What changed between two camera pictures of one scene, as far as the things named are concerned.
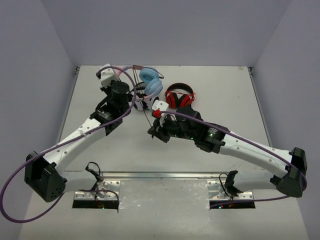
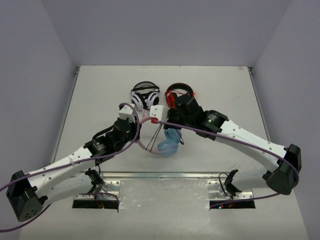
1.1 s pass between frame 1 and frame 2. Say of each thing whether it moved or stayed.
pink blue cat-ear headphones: moved
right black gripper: moved
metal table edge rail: stayed
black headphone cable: moved
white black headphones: stayed
